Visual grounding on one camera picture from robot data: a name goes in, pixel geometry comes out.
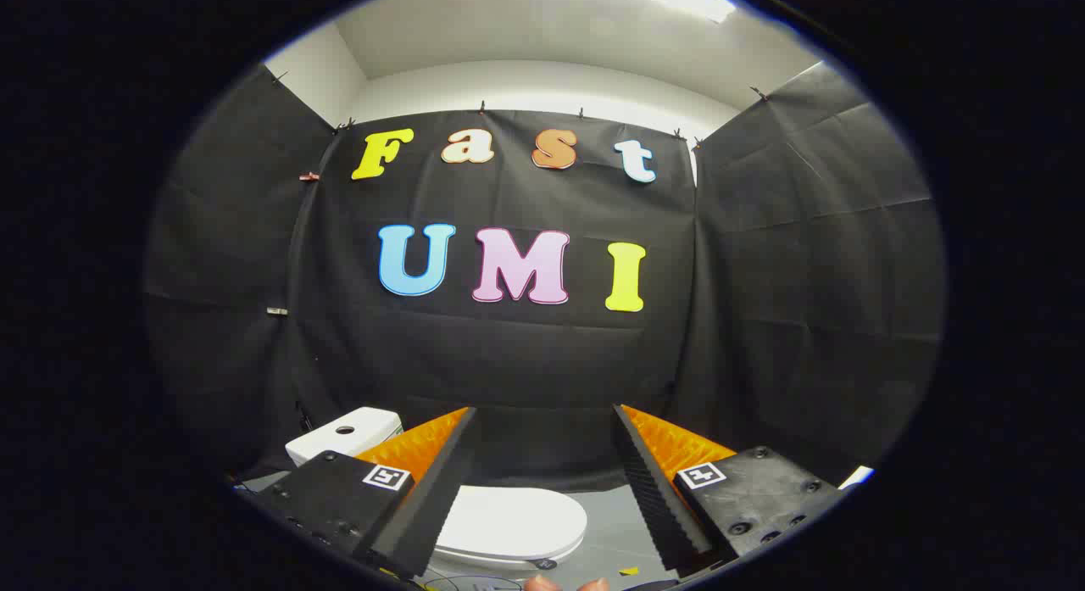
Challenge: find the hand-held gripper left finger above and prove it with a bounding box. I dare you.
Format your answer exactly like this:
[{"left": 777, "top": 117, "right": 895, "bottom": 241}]
[{"left": 246, "top": 407, "right": 477, "bottom": 582}]

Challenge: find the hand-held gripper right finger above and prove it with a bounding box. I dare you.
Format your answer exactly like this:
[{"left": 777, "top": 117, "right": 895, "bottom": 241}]
[{"left": 612, "top": 404, "right": 849, "bottom": 575}]

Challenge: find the white toilet tank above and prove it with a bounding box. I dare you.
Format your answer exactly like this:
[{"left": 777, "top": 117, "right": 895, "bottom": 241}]
[{"left": 286, "top": 407, "right": 404, "bottom": 467}]

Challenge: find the black backdrop cloth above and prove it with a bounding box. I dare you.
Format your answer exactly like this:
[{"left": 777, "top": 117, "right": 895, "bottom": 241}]
[{"left": 144, "top": 61, "right": 946, "bottom": 490}]

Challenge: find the black cable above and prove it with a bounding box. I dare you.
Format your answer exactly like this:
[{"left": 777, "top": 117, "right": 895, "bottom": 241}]
[{"left": 422, "top": 574, "right": 522, "bottom": 591}]

